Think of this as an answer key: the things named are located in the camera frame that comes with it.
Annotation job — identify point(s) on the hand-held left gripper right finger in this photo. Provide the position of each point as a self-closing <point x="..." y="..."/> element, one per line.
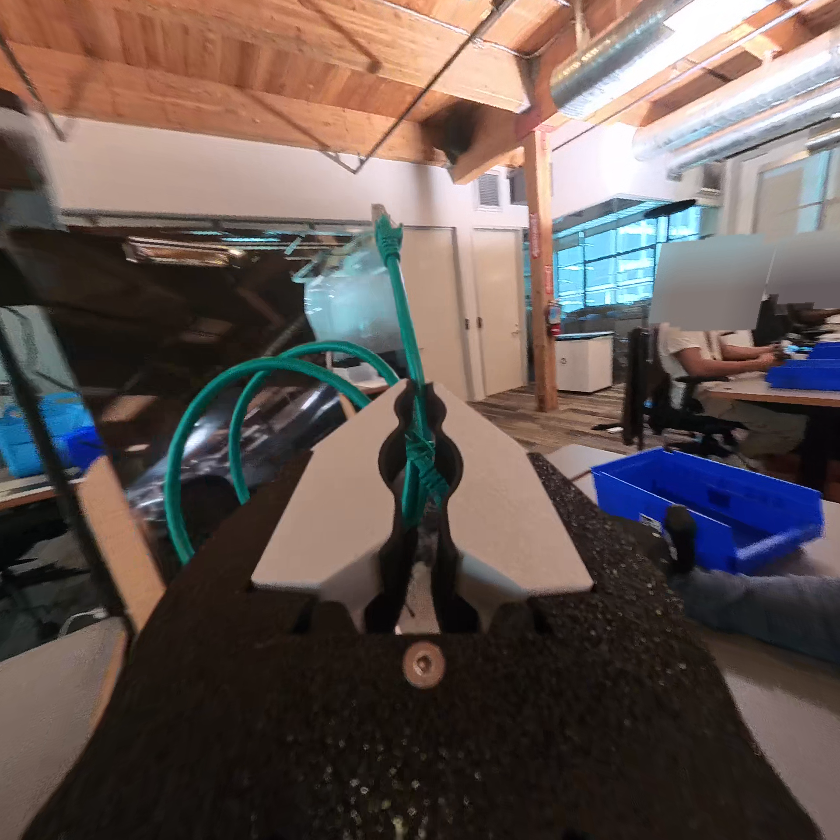
<point x="518" y="525"/>

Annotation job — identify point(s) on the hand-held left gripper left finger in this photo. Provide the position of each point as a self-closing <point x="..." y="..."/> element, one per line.
<point x="328" y="518"/>

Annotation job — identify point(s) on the blue bin with tag sticker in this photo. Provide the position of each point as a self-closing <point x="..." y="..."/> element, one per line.
<point x="623" y="485"/>

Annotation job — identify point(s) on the black office chair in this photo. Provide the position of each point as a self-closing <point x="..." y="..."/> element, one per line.
<point x="646" y="394"/>

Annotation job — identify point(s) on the red fire extinguisher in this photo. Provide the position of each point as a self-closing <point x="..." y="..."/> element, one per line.
<point x="554" y="318"/>

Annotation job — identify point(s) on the white door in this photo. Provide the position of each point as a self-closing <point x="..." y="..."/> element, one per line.
<point x="436" y="308"/>
<point x="500" y="308"/>

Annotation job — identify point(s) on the wooden post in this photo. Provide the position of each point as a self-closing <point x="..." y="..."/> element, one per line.
<point x="541" y="275"/>

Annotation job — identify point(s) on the wall vent grille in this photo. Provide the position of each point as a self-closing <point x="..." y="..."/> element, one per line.
<point x="489" y="191"/>

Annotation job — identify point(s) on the black wall speaker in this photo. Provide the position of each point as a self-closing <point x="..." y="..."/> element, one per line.
<point x="518" y="187"/>

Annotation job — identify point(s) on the large silver air duct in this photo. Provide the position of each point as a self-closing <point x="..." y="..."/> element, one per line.
<point x="610" y="59"/>

